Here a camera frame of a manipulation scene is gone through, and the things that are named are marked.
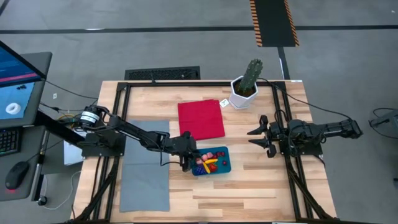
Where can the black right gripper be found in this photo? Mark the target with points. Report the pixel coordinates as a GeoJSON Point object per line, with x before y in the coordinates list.
{"type": "Point", "coordinates": [273, 132]}

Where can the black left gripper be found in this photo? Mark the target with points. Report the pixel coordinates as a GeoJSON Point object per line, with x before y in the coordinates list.
{"type": "Point", "coordinates": [185, 146]}

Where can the purple toy grapes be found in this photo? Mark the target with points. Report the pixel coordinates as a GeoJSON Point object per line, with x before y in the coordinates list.
{"type": "Point", "coordinates": [200, 170]}

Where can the red cloth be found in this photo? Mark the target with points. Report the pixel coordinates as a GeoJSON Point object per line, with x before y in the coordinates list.
{"type": "Point", "coordinates": [202, 119]}

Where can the teal plastic tupperware container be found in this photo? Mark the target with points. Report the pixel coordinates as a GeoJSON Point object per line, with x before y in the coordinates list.
{"type": "Point", "coordinates": [227, 169]}

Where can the grey cloth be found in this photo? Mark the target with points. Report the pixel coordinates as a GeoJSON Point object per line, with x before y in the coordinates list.
{"type": "Point", "coordinates": [143, 186]}

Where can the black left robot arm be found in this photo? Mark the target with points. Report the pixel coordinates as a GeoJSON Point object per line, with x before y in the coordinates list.
{"type": "Point", "coordinates": [140, 135]}

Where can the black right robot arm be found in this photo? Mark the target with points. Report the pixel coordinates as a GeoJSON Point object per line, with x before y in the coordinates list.
{"type": "Point", "coordinates": [329, 129]}

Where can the white hexagonal plant pot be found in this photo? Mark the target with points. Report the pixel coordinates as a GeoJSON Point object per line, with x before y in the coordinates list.
{"type": "Point", "coordinates": [239, 101]}

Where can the small white tag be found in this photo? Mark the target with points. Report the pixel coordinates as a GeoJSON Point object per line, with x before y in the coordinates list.
{"type": "Point", "coordinates": [223, 103]}

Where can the green cactus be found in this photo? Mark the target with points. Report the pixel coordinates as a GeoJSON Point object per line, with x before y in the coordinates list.
{"type": "Point", "coordinates": [252, 73]}

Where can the black floor grate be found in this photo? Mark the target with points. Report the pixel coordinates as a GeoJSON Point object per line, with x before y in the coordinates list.
{"type": "Point", "coordinates": [161, 74]}

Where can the white box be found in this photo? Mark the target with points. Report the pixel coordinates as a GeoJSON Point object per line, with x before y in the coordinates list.
{"type": "Point", "coordinates": [71, 155]}

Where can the black mat orange striped edges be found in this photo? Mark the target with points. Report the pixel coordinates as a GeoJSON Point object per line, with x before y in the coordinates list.
{"type": "Point", "coordinates": [273, 21]}

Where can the grey metal stand base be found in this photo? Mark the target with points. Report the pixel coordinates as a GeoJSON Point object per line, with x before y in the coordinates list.
{"type": "Point", "coordinates": [387, 119]}

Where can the black monitor stand bar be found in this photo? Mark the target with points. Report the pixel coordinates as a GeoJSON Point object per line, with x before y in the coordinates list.
{"type": "Point", "coordinates": [53, 124]}

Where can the black stand pole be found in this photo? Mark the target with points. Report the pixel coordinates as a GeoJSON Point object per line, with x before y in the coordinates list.
{"type": "Point", "coordinates": [38, 174]}

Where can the grey computer desk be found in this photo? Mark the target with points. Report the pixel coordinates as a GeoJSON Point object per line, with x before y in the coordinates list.
{"type": "Point", "coordinates": [38, 65]}

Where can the black computer mouse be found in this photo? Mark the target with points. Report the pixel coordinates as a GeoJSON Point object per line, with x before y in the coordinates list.
{"type": "Point", "coordinates": [15, 174]}

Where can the computer monitor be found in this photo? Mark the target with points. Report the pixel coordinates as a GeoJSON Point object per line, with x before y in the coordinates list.
{"type": "Point", "coordinates": [15, 99]}

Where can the black keyboard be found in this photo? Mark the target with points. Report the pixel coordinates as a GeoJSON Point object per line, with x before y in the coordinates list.
{"type": "Point", "coordinates": [7, 141]}

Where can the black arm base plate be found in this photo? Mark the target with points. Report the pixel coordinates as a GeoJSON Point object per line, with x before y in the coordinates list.
{"type": "Point", "coordinates": [96, 153]}
{"type": "Point", "coordinates": [308, 152]}

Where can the black aluminium table frame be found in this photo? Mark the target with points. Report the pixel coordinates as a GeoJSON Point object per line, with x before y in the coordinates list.
{"type": "Point", "coordinates": [174, 84]}

